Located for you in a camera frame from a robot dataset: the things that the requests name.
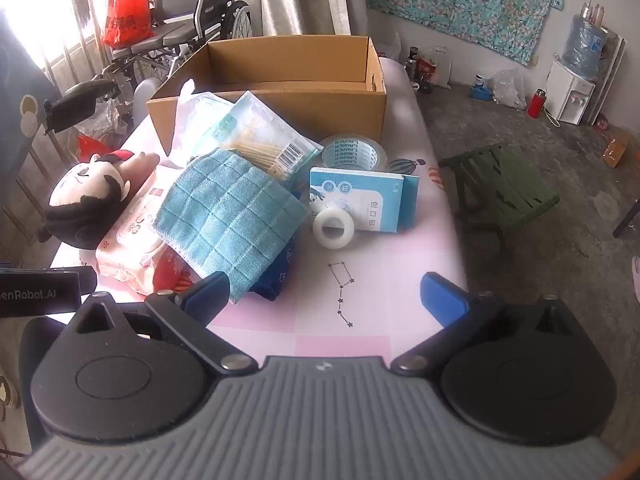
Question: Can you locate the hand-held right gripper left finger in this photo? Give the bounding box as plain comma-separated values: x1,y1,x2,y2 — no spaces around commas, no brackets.
67,271,258,376

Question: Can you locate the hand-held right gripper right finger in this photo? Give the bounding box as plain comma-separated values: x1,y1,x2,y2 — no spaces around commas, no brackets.
390,271,576,376

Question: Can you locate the light blue waffle cloth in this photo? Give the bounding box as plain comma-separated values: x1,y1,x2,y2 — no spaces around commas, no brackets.
151,148,310,303

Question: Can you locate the white medical tape roll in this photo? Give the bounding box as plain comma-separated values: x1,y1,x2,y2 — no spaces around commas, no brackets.
312,206,357,250

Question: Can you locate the plush doll with red band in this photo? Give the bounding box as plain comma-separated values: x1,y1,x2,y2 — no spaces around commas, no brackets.
45,149,161,251

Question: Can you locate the blue white bandage box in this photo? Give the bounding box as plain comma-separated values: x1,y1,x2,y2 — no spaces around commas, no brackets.
308,166,420,233

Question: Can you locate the clear packing tape roll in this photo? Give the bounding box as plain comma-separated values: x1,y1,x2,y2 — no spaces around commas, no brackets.
317,135,388,171

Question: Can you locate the cotton swabs packet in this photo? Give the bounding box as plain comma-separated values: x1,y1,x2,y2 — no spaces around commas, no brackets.
197,91,323,183

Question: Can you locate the blue face mask packet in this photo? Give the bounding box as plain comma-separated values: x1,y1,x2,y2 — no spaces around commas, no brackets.
170,80,236,161

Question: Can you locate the brown cardboard box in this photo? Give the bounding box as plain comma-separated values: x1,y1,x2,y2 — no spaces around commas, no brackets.
146,35,388,158

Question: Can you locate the pink wet wipes pack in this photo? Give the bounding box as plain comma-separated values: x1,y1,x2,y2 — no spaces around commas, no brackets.
94,165,201,296

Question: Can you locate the green plastic stool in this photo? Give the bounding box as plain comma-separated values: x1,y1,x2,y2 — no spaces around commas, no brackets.
439,142,561,248

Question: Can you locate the dark printed cloth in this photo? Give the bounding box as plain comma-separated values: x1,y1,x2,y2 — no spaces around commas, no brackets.
0,25,56,271

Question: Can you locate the black metal rod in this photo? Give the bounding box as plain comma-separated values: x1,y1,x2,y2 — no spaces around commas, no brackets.
612,195,640,238

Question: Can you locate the clear plastic bag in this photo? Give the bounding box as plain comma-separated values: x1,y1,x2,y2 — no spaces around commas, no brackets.
492,67,528,110

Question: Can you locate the white red shopping bag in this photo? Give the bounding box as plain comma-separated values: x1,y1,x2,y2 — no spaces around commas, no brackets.
417,46,453,88

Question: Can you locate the orange cardboard piece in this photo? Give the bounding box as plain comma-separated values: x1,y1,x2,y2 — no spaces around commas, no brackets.
602,132,635,168

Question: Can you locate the white water dispenser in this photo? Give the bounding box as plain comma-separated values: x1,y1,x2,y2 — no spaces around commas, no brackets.
544,60,597,126

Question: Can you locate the water dispenser with bottle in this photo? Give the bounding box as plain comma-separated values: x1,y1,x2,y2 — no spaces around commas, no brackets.
585,25,628,126

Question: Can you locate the blue water jug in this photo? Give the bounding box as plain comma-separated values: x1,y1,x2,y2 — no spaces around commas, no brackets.
562,14,606,80

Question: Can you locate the black wheelchair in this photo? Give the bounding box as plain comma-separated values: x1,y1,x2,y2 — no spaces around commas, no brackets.
44,0,253,133

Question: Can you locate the red plastic bag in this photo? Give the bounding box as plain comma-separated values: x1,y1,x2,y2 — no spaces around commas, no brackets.
100,0,156,48

